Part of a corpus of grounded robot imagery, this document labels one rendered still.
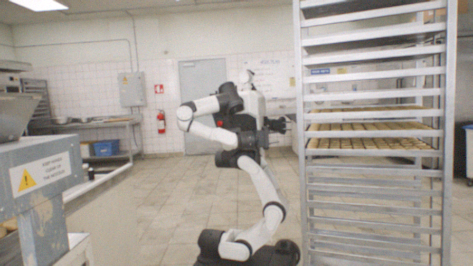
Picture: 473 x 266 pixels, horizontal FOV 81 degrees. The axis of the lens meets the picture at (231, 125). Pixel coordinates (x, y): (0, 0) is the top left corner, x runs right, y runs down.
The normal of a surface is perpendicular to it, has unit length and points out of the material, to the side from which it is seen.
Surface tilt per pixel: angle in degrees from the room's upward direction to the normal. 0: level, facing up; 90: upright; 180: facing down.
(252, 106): 85
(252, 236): 90
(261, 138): 90
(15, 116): 110
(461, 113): 90
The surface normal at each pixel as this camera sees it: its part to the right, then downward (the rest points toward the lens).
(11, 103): 0.96, 0.29
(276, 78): -0.03, 0.11
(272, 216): -0.34, 0.13
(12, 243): 0.99, -0.05
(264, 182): -0.19, 0.52
